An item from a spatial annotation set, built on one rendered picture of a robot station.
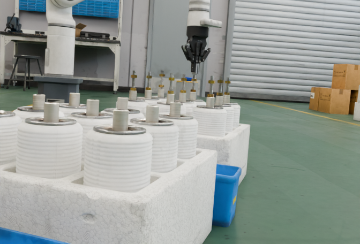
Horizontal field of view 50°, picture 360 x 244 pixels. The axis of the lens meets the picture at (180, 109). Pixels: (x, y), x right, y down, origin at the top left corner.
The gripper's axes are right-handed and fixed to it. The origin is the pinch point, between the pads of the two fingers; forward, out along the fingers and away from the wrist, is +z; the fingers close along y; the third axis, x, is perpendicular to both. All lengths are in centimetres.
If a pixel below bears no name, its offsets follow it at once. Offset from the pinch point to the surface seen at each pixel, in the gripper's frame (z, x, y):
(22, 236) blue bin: 23, 45, 77
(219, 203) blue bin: 30, 39, 30
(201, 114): 12.4, 22.7, 20.1
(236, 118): 15.4, 15.2, -5.2
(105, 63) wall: -4, -438, -252
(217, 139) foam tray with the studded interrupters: 18.1, 28.8, 20.0
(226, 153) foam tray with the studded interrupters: 21.5, 31.4, 19.1
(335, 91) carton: 13, -107, -354
